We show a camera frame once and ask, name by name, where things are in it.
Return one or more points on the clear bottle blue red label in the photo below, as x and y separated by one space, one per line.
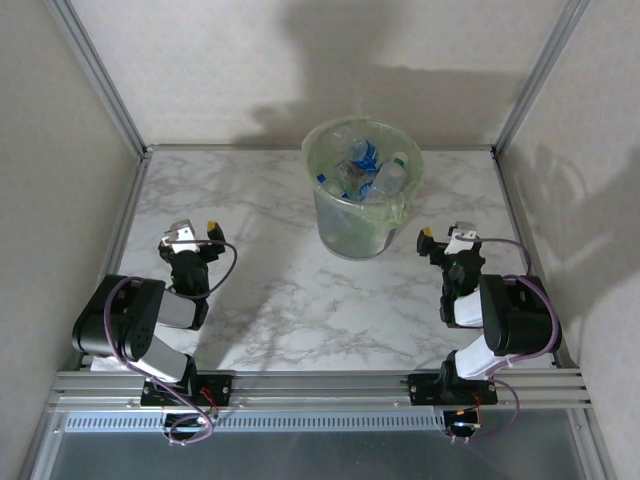
325 180

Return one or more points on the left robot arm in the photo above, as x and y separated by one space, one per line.
125 320

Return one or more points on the clear bottle dark blue label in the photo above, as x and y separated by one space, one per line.
365 155

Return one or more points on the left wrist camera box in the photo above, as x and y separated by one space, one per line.
179 232

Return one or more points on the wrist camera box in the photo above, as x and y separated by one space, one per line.
462 235
179 232

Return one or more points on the aluminium table side rail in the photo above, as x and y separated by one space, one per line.
511 200
126 215

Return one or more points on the aluminium rail along wall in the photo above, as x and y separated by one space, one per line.
225 147

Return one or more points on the small lit controller board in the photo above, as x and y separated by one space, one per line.
202 421
462 425

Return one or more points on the clear bottle green cap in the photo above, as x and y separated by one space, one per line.
390 177

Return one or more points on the pale green bin liner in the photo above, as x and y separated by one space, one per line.
400 212

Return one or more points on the aluminium frame leg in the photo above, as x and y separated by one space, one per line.
592 445
42 445

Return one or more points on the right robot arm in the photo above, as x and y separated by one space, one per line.
520 315

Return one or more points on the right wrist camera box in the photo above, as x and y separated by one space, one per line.
462 235

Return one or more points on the wide aluminium base rail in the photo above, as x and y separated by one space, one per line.
320 387

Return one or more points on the aluminium frame post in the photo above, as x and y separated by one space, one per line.
535 80
102 80

